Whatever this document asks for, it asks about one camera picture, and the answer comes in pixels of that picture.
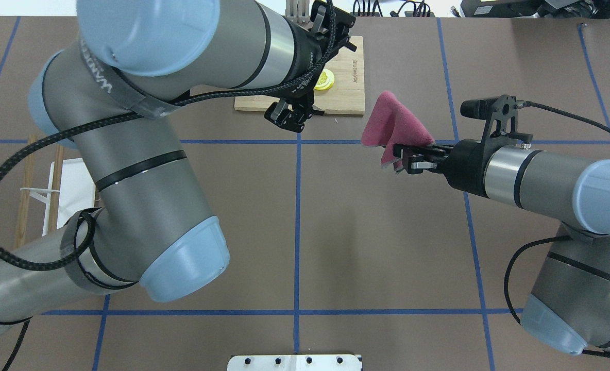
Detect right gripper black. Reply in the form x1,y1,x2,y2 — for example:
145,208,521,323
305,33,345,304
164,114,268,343
393,139,491,196

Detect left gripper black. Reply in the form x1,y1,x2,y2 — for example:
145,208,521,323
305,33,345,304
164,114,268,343
263,10,357,133

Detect pink cloth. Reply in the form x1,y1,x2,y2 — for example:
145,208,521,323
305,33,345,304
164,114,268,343
361,91,435,172

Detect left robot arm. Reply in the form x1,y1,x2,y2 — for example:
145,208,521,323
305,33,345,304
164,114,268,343
0,1,356,336

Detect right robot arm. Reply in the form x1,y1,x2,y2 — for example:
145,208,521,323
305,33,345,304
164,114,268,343
394,139,610,359

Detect yellow lemon slices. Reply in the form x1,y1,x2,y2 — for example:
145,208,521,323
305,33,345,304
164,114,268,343
314,68,335,91

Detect wooden cutting board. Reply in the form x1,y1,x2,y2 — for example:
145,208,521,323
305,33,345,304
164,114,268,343
234,35,366,116

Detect white rectangular tray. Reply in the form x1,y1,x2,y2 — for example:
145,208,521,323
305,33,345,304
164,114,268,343
55,158,96,229

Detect wooden rack rod right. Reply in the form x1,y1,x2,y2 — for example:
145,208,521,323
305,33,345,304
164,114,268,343
46,145,64,233

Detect wooden rack rod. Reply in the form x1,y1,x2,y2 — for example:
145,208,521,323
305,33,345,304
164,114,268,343
13,154,35,249
46,145,64,233

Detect wooden rack rod left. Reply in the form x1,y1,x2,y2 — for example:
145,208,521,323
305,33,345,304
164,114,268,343
13,154,35,249

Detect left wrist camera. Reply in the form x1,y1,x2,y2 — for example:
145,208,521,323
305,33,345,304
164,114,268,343
310,1,356,33

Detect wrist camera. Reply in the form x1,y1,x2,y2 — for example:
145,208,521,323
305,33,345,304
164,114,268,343
460,94,533,148
310,1,356,33

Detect aluminium frame post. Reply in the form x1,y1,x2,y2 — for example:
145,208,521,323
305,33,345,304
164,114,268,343
284,0,311,25

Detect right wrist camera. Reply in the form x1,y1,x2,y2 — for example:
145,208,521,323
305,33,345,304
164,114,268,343
460,94,533,148

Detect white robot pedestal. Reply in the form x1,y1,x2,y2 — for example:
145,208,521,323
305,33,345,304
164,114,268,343
227,354,363,370

